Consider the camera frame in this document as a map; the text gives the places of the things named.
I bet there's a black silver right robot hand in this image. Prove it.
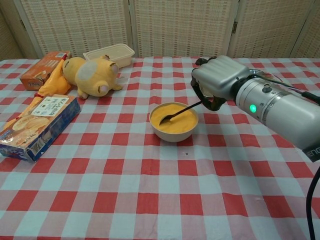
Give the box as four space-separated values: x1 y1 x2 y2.
190 55 251 112

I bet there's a dark long-handled spoon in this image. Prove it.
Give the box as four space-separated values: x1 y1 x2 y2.
159 100 203 126

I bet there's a rectangular stainless steel tray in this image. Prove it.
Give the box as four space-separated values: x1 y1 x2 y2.
199 67 267 99

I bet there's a yellow food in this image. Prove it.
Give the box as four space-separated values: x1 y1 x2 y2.
151 103 197 133

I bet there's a cream round bowl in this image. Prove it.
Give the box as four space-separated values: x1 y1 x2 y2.
149 101 199 143

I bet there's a beige woven folding screen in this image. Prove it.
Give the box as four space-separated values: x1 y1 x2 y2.
0 0 320 61

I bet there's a beige plastic food container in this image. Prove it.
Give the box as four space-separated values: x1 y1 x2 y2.
82 43 136 69

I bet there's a yellow plush animal toy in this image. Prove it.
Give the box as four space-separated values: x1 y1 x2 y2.
61 55 123 100

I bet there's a red white checked tablecloth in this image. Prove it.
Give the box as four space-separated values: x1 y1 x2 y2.
0 56 320 240

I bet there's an orange snack box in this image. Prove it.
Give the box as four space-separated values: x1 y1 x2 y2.
19 51 73 91

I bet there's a blue orange cracker box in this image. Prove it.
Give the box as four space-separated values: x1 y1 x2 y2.
0 95 81 163

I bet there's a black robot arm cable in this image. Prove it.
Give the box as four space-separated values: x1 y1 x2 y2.
305 164 320 240

